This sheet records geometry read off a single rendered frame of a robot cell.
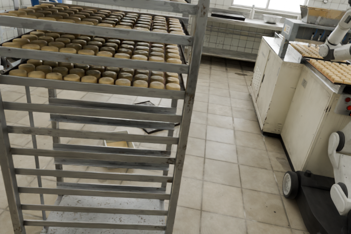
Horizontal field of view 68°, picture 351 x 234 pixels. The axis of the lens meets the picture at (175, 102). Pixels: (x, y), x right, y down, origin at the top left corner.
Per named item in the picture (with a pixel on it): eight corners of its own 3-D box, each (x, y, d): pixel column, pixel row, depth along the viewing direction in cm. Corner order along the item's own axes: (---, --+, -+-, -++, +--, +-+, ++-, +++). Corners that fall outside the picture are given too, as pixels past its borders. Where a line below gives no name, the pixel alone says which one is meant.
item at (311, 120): (277, 140, 274) (305, 57, 236) (311, 147, 271) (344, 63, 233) (294, 187, 211) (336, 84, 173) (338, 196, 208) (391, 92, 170)
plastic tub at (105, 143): (102, 148, 228) (102, 132, 221) (127, 144, 237) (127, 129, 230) (107, 170, 203) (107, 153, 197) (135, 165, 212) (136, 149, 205)
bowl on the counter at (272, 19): (263, 23, 466) (265, 15, 461) (260, 20, 496) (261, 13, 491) (281, 25, 464) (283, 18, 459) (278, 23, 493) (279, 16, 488)
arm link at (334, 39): (349, 22, 155) (330, 46, 171) (333, 23, 153) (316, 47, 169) (358, 34, 149) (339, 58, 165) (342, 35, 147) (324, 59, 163)
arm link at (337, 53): (337, 62, 168) (367, 57, 146) (318, 63, 166) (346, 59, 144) (336, 44, 167) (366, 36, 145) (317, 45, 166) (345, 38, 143)
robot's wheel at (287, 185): (300, 174, 189) (290, 170, 209) (293, 173, 189) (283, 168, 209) (296, 202, 187) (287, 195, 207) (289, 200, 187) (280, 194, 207)
